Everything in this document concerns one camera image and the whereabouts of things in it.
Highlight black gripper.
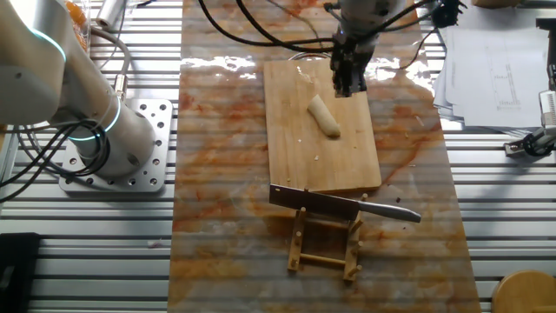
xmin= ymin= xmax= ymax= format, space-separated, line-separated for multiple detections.
xmin=329 ymin=37 xmax=374 ymax=97

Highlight white radish piece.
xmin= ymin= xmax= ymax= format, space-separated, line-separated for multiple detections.
xmin=307 ymin=94 xmax=342 ymax=139

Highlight wooden cutting board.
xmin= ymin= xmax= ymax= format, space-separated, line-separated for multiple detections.
xmin=262 ymin=58 xmax=383 ymax=195

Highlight stack of white papers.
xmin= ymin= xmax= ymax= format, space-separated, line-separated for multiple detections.
xmin=433 ymin=3 xmax=551 ymax=134

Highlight orange marble pattern mat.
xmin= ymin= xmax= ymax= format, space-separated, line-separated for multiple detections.
xmin=167 ymin=0 xmax=482 ymax=313

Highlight brown cardboard box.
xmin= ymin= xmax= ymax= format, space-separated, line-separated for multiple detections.
xmin=471 ymin=0 xmax=522 ymax=10

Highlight wooden knife rack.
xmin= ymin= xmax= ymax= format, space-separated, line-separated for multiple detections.
xmin=287 ymin=189 xmax=369 ymax=283

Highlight clear plastic wrap roll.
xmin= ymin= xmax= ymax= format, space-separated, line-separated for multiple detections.
xmin=95 ymin=0 xmax=128 ymax=30

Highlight oranges in plastic tray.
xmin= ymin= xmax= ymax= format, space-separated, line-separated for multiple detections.
xmin=63 ymin=0 xmax=93 ymax=53

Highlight round wooden disc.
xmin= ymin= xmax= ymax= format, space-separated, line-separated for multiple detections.
xmin=491 ymin=270 xmax=556 ymax=313

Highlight black box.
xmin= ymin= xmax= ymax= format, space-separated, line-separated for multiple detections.
xmin=0 ymin=232 xmax=42 ymax=313

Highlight steel loop handle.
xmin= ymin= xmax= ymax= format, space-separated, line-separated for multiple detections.
xmin=288 ymin=50 xmax=331 ymax=62

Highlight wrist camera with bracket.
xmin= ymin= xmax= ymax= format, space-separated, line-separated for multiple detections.
xmin=432 ymin=0 xmax=468 ymax=30

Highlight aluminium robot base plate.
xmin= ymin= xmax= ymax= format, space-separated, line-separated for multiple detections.
xmin=58 ymin=97 xmax=174 ymax=194

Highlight silver camera on clamp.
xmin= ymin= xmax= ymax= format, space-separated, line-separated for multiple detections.
xmin=503 ymin=89 xmax=556 ymax=158

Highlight grey hose with connector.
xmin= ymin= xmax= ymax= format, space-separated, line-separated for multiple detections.
xmin=89 ymin=25 xmax=131 ymax=102

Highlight black looped cable bundle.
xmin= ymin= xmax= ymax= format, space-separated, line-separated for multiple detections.
xmin=0 ymin=117 xmax=110 ymax=203

